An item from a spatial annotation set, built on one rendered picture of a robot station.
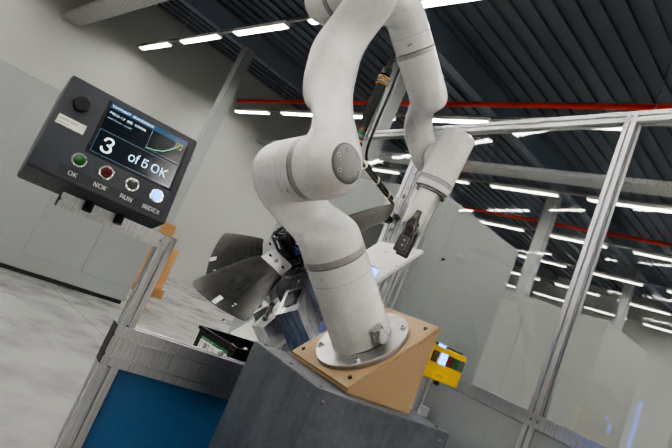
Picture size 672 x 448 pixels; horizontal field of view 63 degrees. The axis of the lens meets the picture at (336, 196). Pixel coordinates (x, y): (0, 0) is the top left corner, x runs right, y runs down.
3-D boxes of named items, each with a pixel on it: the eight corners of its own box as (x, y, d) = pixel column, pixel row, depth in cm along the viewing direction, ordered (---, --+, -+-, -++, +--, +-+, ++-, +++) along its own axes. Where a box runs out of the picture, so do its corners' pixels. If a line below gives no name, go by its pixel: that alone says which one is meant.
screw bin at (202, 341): (248, 366, 155) (258, 342, 157) (286, 390, 144) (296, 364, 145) (187, 350, 140) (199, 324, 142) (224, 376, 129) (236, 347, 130)
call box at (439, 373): (430, 381, 162) (443, 347, 164) (455, 393, 154) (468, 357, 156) (392, 366, 154) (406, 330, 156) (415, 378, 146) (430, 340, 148)
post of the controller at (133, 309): (131, 325, 113) (173, 237, 117) (134, 329, 111) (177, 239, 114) (117, 321, 112) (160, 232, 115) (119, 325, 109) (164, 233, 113)
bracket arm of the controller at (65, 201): (167, 251, 116) (173, 238, 117) (171, 253, 114) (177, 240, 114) (53, 204, 105) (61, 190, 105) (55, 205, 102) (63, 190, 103)
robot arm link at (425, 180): (420, 178, 137) (415, 189, 137) (419, 169, 129) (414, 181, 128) (451, 193, 135) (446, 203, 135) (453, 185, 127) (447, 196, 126)
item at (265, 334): (260, 347, 172) (275, 334, 177) (272, 349, 168) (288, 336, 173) (251, 325, 170) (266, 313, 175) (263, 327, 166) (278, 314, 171)
